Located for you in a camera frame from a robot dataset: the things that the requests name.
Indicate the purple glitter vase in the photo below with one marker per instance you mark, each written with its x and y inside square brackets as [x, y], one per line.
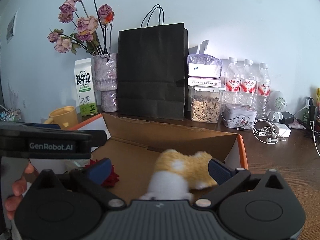
[106, 80]

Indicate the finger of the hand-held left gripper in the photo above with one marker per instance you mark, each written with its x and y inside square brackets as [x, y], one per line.
[98, 138]

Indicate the pink flat packet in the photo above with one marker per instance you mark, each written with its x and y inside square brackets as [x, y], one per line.
[298, 124]

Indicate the red cardboard box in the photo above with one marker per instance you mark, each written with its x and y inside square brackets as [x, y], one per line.
[140, 140]

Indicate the white robot-shaped speaker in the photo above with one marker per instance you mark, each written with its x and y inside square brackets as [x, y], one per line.
[278, 101]

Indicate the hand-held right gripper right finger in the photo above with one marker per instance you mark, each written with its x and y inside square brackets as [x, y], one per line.
[220, 173]

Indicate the yellow snack packet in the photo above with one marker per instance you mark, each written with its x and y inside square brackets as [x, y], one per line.
[318, 100]

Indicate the wall notice paper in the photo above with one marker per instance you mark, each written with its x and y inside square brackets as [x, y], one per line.
[12, 26]

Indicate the red artificial flower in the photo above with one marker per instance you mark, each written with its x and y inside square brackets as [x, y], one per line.
[113, 177]

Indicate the yellow mug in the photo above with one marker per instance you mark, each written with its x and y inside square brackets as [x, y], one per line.
[65, 116]

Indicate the white green milk carton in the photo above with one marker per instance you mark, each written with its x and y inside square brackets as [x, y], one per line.
[85, 85]

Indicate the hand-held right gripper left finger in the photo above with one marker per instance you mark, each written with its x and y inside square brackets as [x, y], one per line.
[100, 171]

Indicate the white earphones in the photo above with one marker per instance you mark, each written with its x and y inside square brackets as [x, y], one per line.
[269, 140]

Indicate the small green bottle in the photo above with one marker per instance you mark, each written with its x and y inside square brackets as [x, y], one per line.
[306, 116]

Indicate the white charger box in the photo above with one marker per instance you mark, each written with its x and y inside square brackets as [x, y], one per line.
[282, 130]

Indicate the orange white plush toy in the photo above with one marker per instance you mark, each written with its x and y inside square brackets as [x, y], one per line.
[180, 170]

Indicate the dried rose bouquet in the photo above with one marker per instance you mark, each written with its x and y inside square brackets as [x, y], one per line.
[86, 25]

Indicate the person's left hand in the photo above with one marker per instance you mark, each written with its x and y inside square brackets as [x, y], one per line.
[19, 187]

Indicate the black paper bag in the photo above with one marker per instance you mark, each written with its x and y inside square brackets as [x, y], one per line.
[150, 67]

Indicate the clear container of seeds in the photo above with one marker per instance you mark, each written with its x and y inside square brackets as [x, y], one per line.
[205, 107]

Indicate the flat white box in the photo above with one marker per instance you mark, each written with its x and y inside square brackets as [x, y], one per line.
[203, 82]

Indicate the white tin box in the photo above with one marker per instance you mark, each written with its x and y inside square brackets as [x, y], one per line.
[238, 116]

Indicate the black power adapter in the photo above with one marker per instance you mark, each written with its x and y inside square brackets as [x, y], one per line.
[288, 117]

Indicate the white box in plastic bag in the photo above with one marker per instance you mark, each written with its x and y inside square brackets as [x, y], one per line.
[203, 67]

